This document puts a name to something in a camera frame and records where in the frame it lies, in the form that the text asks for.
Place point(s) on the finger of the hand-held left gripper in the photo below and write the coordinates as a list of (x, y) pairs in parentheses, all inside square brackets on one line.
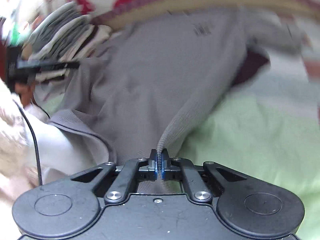
[(47, 65)]

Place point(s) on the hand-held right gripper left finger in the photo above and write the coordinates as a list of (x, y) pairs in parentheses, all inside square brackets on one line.
[(153, 166)]

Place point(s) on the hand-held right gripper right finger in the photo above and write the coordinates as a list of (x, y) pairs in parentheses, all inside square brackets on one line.
[(165, 166)]

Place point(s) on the grey knit garment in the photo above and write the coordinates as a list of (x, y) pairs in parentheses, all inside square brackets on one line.
[(155, 80)]

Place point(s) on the stack of folded clothes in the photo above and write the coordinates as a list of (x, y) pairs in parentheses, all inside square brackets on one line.
[(65, 35)]

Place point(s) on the light green quilted mat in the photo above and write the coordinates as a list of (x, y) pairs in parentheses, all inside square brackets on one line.
[(250, 142)]

